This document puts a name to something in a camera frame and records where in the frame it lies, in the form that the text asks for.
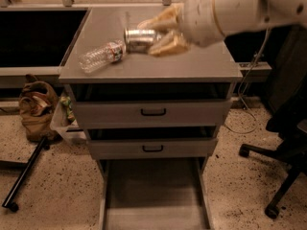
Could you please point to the black office chair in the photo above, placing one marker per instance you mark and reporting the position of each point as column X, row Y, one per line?
column 289, row 121

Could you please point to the bottom grey drawer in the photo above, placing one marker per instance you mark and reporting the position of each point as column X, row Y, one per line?
column 154, row 194

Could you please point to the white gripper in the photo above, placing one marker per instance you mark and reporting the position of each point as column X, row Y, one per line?
column 199, row 19

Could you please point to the clear plastic bin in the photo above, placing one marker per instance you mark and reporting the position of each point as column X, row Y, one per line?
column 69, row 132

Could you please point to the grey drawer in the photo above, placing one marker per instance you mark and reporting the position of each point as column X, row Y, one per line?
column 129, row 114
column 154, row 194
column 152, row 142

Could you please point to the black metal leg with caster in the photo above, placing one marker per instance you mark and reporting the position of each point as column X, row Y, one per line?
column 24, row 168

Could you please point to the top grey drawer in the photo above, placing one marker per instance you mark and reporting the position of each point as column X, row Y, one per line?
column 129, row 114

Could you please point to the grey drawer cabinet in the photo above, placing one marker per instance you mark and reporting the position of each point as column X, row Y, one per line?
column 200, row 74

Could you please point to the green snack packet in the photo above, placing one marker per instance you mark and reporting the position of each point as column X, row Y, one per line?
column 66, row 103

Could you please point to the silver redbull can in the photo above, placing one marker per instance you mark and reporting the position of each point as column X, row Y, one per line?
column 139, row 40

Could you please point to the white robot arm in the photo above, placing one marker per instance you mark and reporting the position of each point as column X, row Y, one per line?
column 238, row 16

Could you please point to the clear plastic water bottle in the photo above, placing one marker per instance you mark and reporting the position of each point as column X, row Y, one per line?
column 102, row 56

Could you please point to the middle grey drawer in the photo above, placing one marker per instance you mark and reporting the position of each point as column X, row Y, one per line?
column 152, row 142

